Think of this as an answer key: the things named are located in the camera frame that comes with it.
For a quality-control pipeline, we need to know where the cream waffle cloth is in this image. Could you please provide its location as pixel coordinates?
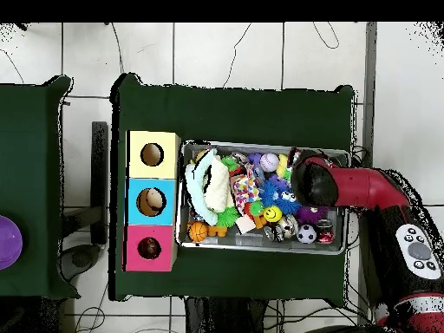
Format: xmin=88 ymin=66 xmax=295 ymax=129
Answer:
xmin=203 ymin=157 xmax=236 ymax=213

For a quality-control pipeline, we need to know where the colourful patterned cloth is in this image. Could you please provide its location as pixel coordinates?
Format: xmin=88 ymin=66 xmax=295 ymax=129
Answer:
xmin=231 ymin=165 xmax=261 ymax=213

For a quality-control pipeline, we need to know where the mint waffle cloth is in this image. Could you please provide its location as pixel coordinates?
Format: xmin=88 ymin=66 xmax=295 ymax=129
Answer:
xmin=184 ymin=147 xmax=224 ymax=226

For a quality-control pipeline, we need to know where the wooden box with three holes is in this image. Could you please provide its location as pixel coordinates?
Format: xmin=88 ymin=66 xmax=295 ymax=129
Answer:
xmin=122 ymin=130 xmax=182 ymax=272

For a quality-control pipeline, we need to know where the blue spiky ball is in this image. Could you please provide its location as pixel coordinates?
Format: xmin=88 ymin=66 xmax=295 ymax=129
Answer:
xmin=259 ymin=180 xmax=302 ymax=215

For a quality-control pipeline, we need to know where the white baseball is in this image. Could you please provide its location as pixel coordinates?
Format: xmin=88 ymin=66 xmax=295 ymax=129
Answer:
xmin=259 ymin=152 xmax=281 ymax=173

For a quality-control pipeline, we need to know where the small orange basketball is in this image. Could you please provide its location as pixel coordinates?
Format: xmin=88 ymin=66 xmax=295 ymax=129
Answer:
xmin=188 ymin=221 xmax=210 ymax=243

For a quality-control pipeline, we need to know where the yellow ball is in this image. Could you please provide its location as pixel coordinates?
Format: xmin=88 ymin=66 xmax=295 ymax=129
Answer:
xmin=262 ymin=205 xmax=284 ymax=224

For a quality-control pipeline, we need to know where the dark green table cloth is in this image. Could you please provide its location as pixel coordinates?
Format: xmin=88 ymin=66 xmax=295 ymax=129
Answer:
xmin=108 ymin=72 xmax=356 ymax=307
xmin=0 ymin=75 xmax=81 ymax=300

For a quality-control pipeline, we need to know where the purple spiky googly-eyed toy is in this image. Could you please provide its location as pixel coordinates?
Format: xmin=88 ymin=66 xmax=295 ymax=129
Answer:
xmin=295 ymin=205 xmax=330 ymax=225

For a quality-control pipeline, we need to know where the small soccer ball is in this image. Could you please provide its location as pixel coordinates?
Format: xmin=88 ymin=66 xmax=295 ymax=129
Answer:
xmin=297 ymin=224 xmax=317 ymax=245

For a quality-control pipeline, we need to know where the purple plastic bowl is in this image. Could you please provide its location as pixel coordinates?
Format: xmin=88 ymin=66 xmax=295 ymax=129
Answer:
xmin=0 ymin=214 xmax=24 ymax=271

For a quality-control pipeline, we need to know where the shallow wire mesh bin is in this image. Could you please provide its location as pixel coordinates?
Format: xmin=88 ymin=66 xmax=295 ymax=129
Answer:
xmin=175 ymin=140 xmax=350 ymax=256

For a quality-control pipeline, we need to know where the thin black cable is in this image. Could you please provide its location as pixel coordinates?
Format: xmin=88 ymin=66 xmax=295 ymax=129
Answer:
xmin=110 ymin=22 xmax=126 ymax=74
xmin=311 ymin=22 xmax=340 ymax=49
xmin=222 ymin=22 xmax=252 ymax=88

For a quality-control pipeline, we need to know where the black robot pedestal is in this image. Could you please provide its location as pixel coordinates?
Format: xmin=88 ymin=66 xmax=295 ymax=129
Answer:
xmin=183 ymin=297 xmax=269 ymax=333

